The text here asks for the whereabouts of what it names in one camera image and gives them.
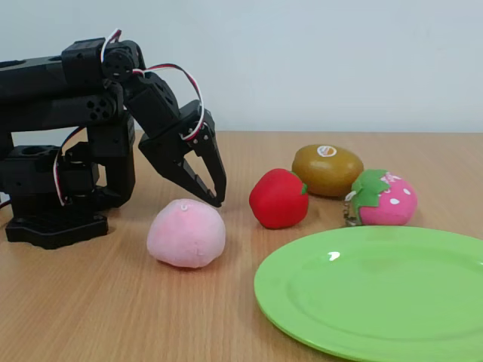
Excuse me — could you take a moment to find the red toy tomato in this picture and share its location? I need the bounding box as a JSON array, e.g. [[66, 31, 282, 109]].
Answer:
[[248, 167, 309, 229]]

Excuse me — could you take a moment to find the black robot arm with base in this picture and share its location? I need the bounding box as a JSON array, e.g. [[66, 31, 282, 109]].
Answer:
[[0, 37, 147, 250]]

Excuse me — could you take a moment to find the pink plush strawberry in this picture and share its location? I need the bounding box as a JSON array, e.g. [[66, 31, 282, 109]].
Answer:
[[350, 168, 419, 226]]

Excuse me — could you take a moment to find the green plastic plate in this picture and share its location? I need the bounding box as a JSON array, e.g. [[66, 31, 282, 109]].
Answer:
[[253, 225, 483, 362]]

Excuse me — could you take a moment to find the pink plush peach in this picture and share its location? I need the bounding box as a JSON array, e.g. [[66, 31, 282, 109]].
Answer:
[[146, 198, 226, 269]]

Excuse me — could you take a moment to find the brown toy kiwi with sticker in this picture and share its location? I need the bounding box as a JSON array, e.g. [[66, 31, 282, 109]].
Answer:
[[291, 143, 365, 198]]

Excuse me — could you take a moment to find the long servo cable to gripper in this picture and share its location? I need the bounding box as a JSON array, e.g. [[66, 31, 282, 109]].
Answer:
[[131, 63, 207, 143]]

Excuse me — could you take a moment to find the short servo cable at elbow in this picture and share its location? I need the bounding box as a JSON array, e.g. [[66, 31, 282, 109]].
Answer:
[[100, 29, 124, 63]]

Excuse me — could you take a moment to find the servo cable at arm base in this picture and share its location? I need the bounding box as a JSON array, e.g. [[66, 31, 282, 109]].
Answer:
[[52, 126, 88, 207]]

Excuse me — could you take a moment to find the metal keychain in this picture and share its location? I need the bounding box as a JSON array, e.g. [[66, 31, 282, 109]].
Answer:
[[341, 190, 361, 228]]

